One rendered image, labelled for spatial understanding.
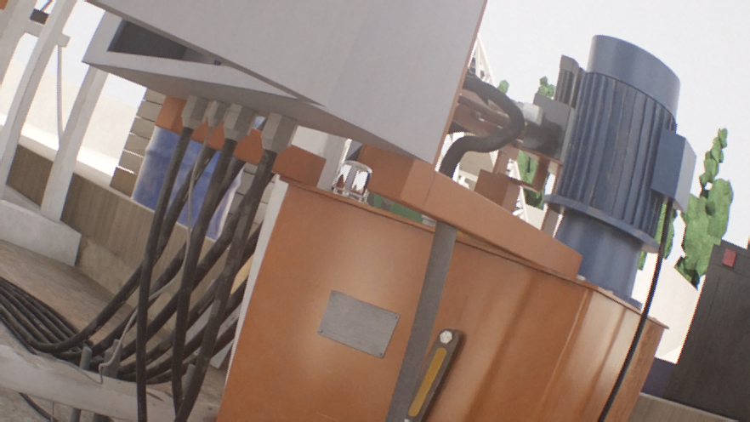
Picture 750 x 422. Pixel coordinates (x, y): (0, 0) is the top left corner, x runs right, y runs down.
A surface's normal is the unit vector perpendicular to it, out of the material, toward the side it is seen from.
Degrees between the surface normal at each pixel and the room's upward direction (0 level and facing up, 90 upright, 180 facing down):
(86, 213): 90
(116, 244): 90
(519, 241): 90
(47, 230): 90
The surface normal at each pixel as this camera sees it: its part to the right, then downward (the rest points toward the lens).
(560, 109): -0.54, -0.21
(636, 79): -0.20, -0.09
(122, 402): 0.79, 0.27
